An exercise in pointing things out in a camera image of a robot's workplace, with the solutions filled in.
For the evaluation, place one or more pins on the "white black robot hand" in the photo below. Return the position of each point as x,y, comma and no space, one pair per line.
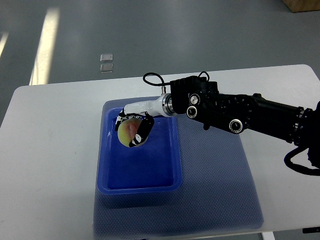
162,106

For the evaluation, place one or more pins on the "yellow red peach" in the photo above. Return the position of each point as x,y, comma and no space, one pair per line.
128,135

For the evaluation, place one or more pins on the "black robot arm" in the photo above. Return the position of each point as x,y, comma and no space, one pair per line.
200,99

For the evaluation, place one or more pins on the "lower metal floor plate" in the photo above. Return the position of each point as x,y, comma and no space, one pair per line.
106,68

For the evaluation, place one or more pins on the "metal floor plate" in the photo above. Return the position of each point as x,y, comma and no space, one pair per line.
106,57
106,68

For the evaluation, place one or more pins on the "upper metal floor plate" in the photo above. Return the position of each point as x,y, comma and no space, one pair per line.
106,57

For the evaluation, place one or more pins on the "blue plastic tray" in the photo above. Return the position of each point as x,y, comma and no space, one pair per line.
154,167

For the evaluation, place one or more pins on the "blue-grey textured mat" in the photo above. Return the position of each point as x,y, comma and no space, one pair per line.
217,193

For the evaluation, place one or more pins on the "white table leg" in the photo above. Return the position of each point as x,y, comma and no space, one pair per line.
269,235

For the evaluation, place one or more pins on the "brown wooden box corner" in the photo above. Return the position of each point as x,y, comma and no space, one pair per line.
298,6

